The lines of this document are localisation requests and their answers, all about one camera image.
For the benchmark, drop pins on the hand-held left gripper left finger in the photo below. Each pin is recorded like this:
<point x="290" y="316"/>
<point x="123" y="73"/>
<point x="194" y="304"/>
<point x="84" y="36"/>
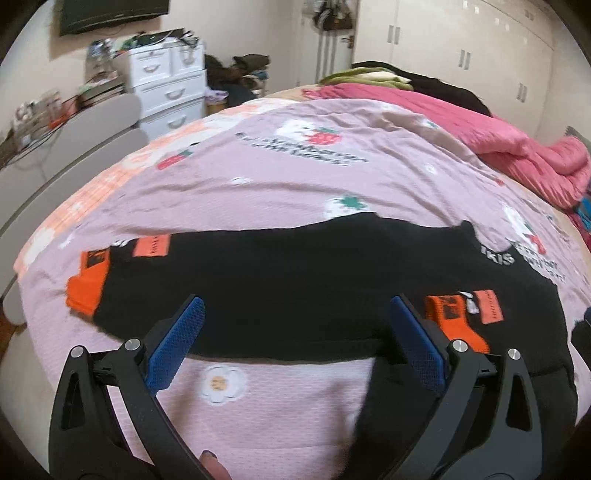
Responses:
<point x="180" y="337"/>

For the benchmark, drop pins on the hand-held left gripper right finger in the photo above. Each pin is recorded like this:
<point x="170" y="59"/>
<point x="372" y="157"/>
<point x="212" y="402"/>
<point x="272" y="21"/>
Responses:
<point x="418" y="337"/>

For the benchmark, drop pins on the black garment with orange patches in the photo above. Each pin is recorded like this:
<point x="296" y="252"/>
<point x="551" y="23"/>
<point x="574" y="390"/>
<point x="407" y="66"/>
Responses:
<point x="300" y="286"/>

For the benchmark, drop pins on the pile of dark clothes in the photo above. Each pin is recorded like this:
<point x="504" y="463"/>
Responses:
<point x="240" y="76"/>

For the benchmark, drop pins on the person's left hand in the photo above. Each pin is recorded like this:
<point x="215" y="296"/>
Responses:
<point x="213" y="468"/>

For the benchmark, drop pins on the pink strawberry print bedsheet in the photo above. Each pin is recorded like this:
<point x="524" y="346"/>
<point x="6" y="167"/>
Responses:
<point x="286" y="194"/>

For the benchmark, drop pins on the colourful cloth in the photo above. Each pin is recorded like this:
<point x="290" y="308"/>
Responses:
<point x="582" y="221"/>

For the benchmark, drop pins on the grey padded bed footboard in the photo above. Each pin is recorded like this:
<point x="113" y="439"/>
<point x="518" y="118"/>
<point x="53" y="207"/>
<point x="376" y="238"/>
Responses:
<point x="69" y="152"/>

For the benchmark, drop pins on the pink quilt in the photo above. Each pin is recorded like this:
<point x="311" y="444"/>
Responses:
<point x="461" y="124"/>

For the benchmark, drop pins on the white drawer cabinet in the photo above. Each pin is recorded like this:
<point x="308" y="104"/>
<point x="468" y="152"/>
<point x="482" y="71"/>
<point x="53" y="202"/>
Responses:
<point x="168" y="87"/>

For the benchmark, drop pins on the black cloth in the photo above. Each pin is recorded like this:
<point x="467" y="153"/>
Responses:
<point x="438" y="85"/>

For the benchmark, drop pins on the cluttered desk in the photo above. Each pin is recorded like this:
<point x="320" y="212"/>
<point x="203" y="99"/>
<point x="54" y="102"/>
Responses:
<point x="55" y="108"/>

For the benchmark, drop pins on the green blanket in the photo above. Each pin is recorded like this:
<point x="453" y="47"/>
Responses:
<point x="369" y="76"/>

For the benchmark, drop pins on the cream wardrobe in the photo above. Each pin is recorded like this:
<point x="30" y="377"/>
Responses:
<point x="461" y="46"/>

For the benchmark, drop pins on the white door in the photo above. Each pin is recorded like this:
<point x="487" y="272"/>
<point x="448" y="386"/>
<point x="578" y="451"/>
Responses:
<point x="309" y="50"/>

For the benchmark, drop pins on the hanging brown bags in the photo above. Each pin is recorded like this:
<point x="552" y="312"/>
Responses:
<point x="332" y="16"/>

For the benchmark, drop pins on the wall-mounted black television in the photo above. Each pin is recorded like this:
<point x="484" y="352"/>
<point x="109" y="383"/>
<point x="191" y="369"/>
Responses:
<point x="111" y="14"/>

